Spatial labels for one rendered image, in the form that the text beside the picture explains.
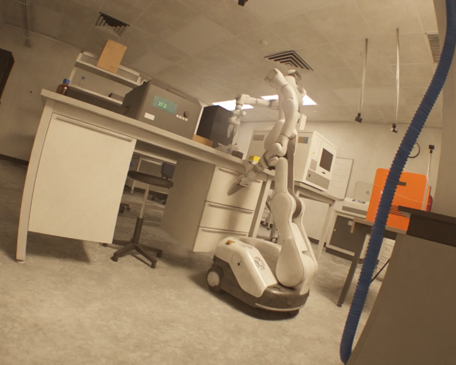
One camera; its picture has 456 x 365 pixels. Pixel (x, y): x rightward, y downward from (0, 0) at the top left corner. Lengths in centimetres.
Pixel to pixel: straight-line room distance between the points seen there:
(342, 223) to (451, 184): 416
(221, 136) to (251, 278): 313
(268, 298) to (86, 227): 107
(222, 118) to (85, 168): 319
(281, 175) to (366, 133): 424
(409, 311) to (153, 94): 152
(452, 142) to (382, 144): 490
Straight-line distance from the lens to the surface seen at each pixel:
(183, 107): 164
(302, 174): 250
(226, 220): 190
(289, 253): 152
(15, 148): 611
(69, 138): 140
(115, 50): 380
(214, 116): 424
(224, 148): 206
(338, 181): 565
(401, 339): 68
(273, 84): 171
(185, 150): 161
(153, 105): 155
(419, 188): 204
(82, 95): 145
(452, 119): 72
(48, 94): 136
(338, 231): 478
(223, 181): 181
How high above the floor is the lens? 68
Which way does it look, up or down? 1 degrees up
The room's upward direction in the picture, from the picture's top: 15 degrees clockwise
